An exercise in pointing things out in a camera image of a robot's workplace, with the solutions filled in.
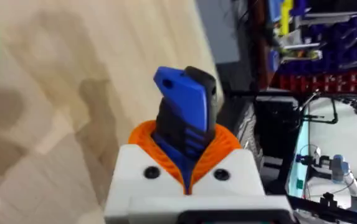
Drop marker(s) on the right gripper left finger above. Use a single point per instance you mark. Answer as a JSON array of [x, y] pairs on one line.
[[140, 169]]

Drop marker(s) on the shelf of blue storage bins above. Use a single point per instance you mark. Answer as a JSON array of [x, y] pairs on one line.
[[318, 43]]

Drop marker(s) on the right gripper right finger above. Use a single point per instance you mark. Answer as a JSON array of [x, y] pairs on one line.
[[228, 169]]

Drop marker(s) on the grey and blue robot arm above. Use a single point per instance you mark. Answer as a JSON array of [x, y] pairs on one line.
[[346, 180]]

